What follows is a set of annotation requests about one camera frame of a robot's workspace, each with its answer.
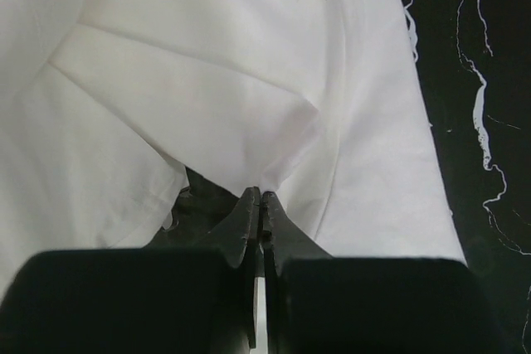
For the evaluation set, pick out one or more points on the white t-shirt robot print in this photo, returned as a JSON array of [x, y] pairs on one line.
[[106, 103]]

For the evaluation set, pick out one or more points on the black marble pattern mat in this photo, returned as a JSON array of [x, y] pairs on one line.
[[473, 62]]

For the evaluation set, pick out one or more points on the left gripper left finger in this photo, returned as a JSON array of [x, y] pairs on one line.
[[212, 285]]

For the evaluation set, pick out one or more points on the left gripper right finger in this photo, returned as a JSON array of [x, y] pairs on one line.
[[283, 244]]

